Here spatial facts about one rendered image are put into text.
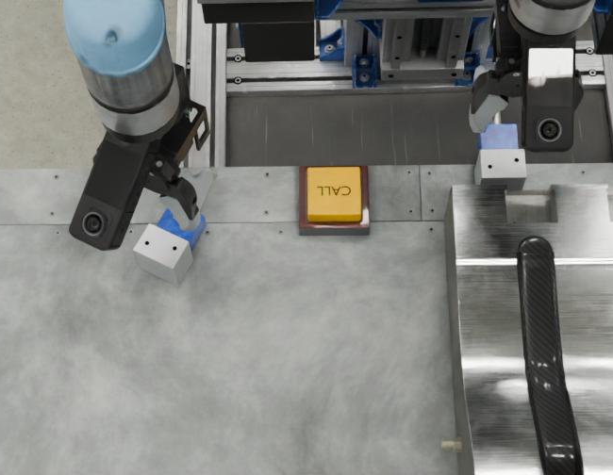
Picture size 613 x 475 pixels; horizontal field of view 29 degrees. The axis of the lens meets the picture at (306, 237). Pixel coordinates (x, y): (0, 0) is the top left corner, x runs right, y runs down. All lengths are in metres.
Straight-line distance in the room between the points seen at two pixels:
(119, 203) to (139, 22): 0.22
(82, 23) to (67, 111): 1.47
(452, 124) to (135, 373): 0.97
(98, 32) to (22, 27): 1.59
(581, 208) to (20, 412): 0.64
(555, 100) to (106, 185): 0.42
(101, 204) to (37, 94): 1.34
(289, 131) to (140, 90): 1.11
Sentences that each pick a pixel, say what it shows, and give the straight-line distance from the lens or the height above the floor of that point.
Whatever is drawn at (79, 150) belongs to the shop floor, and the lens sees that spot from 2.34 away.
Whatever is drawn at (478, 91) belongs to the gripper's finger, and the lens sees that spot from 1.18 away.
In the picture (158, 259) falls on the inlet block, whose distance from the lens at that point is 1.29.
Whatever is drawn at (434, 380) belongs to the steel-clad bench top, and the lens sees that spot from 1.29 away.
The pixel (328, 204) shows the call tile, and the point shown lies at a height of 0.84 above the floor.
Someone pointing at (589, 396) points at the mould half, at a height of 0.90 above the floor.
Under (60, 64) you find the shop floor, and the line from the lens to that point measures 2.44.
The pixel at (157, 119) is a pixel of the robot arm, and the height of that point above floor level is 1.15.
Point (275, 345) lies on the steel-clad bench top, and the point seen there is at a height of 0.80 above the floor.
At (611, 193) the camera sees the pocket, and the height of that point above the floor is 0.88.
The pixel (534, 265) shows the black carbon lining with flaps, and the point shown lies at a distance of 1.26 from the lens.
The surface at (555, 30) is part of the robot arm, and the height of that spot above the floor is 1.14.
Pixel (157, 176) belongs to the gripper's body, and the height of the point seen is 1.06.
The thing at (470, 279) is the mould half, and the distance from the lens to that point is 1.24.
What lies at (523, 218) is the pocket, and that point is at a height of 0.86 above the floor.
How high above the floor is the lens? 2.03
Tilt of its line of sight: 67 degrees down
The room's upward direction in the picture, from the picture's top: 2 degrees counter-clockwise
